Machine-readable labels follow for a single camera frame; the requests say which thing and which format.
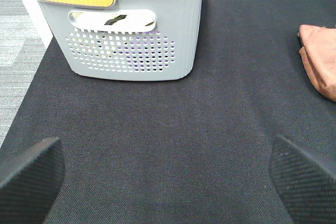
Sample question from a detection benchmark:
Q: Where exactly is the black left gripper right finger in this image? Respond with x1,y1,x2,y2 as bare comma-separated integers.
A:
269,135,335,223

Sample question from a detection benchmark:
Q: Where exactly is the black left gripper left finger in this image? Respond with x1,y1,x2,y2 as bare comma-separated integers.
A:
1,137,65,223

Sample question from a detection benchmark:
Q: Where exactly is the orange brown towel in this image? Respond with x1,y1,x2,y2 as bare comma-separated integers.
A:
298,24,335,101

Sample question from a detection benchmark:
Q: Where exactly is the black table mat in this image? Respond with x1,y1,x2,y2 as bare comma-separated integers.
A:
1,0,335,223

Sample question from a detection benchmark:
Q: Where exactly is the grey perforated plastic basket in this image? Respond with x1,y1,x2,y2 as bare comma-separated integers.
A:
36,0,202,81

